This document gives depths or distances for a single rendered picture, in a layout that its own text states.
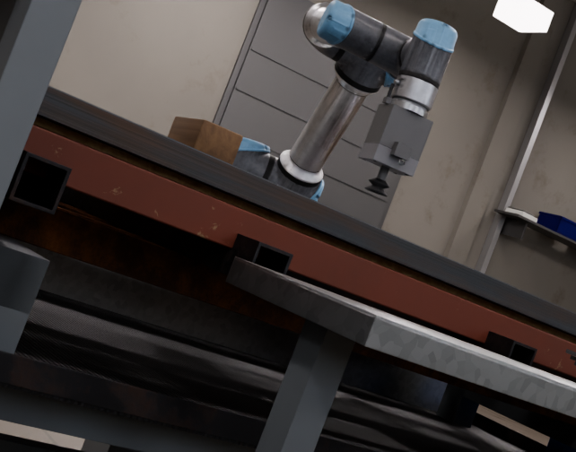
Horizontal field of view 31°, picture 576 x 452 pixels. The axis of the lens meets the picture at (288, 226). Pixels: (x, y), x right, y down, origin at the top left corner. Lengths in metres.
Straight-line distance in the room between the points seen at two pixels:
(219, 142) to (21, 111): 0.49
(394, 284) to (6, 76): 0.65
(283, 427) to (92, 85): 9.78
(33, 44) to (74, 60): 9.80
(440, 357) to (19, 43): 0.48
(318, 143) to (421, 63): 0.65
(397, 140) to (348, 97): 0.56
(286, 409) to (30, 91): 0.41
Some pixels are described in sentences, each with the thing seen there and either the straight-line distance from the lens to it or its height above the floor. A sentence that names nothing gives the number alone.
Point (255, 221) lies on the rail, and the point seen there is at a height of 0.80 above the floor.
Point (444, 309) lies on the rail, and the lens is 1.45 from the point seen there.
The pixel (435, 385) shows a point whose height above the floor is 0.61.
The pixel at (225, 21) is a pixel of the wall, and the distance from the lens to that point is 11.33.
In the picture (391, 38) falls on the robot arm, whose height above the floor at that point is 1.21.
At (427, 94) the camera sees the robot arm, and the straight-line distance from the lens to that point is 1.85.
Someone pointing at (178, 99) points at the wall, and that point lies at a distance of 11.12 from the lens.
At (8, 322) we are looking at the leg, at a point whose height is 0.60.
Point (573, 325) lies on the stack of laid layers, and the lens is 1.64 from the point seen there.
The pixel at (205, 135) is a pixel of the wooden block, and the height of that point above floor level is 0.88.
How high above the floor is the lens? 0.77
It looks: 2 degrees up
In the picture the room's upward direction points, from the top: 21 degrees clockwise
